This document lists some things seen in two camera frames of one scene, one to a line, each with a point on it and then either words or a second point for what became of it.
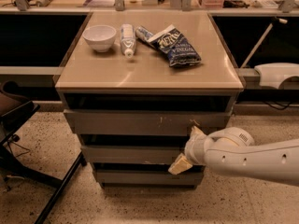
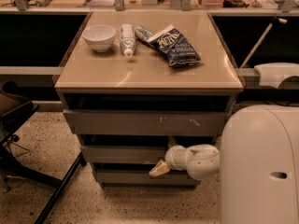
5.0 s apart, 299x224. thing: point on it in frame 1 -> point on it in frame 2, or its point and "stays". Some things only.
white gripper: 193,147 -> 171,158
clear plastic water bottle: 128,39 stays
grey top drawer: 144,121 stays
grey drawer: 131,154 stays
